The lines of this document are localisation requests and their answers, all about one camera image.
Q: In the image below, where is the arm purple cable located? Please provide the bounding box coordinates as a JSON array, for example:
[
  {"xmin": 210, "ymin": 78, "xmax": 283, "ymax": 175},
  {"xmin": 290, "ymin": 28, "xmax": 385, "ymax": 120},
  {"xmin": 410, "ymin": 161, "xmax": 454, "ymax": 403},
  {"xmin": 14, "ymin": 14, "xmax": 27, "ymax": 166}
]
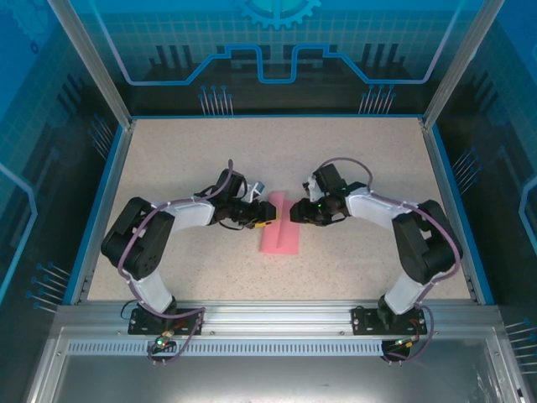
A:
[
  {"xmin": 325, "ymin": 156, "xmax": 465, "ymax": 365},
  {"xmin": 117, "ymin": 158, "xmax": 236, "ymax": 365}
]

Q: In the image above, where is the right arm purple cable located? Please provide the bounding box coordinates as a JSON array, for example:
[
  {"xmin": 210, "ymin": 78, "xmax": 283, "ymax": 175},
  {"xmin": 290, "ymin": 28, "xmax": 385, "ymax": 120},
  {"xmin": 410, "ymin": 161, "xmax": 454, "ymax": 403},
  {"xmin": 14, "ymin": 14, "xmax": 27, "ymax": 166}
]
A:
[{"xmin": 325, "ymin": 156, "xmax": 465, "ymax": 365}]

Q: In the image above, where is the slotted grey cable duct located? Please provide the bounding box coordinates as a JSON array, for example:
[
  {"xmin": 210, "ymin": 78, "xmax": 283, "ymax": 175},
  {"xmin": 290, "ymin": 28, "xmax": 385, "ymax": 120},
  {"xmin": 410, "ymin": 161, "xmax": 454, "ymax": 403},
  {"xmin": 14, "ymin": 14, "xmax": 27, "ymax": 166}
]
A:
[{"xmin": 66, "ymin": 340, "xmax": 475, "ymax": 358}]

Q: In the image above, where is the pink cloth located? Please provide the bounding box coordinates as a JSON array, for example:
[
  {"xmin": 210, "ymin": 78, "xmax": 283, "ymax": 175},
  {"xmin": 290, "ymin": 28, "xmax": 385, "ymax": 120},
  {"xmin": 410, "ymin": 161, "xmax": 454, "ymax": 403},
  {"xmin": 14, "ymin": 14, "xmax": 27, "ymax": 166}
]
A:
[{"xmin": 258, "ymin": 191, "xmax": 302, "ymax": 256}]

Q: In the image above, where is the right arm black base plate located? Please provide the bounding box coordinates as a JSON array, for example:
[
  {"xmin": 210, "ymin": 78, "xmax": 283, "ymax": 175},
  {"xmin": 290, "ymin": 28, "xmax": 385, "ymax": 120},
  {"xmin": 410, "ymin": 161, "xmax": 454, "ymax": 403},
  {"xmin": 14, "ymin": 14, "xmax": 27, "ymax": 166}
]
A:
[{"xmin": 351, "ymin": 306, "xmax": 425, "ymax": 337}]

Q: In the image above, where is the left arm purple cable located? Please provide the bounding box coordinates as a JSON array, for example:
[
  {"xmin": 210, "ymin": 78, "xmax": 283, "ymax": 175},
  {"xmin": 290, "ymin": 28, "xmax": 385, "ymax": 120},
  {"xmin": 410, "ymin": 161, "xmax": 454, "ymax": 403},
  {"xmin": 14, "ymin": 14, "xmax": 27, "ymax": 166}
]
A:
[{"xmin": 117, "ymin": 158, "xmax": 236, "ymax": 365}]

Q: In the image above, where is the aluminium frame post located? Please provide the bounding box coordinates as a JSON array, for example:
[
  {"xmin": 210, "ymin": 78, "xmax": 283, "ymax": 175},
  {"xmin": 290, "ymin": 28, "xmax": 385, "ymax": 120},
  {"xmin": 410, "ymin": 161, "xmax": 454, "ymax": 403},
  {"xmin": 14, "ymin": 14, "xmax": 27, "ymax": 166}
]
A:
[
  {"xmin": 48, "ymin": 0, "xmax": 136, "ymax": 127},
  {"xmin": 421, "ymin": 0, "xmax": 494, "ymax": 127}
]

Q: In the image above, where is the metal tray panel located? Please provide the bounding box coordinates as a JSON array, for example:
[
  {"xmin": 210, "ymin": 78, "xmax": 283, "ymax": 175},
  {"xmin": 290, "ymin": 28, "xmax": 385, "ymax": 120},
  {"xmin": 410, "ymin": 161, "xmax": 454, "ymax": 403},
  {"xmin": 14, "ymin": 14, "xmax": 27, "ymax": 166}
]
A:
[{"xmin": 24, "ymin": 327, "xmax": 525, "ymax": 403}]

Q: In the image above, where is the blue printed enclosure panel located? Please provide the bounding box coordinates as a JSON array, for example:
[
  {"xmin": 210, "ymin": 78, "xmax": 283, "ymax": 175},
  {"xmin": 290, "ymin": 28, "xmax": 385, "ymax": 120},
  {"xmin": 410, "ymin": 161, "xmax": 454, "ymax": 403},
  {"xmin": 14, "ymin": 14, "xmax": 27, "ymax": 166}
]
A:
[
  {"xmin": 0, "ymin": 0, "xmax": 125, "ymax": 403},
  {"xmin": 79, "ymin": 0, "xmax": 467, "ymax": 117},
  {"xmin": 435, "ymin": 0, "xmax": 537, "ymax": 403}
]

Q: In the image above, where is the aluminium side rail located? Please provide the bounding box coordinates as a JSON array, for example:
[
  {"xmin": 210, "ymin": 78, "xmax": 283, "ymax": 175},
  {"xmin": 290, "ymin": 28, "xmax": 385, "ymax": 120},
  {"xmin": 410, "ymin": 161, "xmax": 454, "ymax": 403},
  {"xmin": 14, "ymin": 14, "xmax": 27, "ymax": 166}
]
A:
[
  {"xmin": 419, "ymin": 117, "xmax": 496, "ymax": 306},
  {"xmin": 69, "ymin": 119, "xmax": 136, "ymax": 306}
]

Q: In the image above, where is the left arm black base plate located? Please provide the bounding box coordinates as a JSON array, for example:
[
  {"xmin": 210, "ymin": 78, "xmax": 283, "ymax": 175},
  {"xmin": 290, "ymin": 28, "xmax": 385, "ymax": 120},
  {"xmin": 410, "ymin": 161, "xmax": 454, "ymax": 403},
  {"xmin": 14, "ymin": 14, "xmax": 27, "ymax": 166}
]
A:
[{"xmin": 128, "ymin": 307, "xmax": 206, "ymax": 337}]

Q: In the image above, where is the aluminium mounting rail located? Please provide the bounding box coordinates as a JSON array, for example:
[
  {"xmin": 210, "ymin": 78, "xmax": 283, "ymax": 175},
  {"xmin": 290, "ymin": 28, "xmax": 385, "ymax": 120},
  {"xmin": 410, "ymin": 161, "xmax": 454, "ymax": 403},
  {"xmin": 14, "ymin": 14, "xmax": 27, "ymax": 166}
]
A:
[{"xmin": 54, "ymin": 300, "xmax": 503, "ymax": 337}]

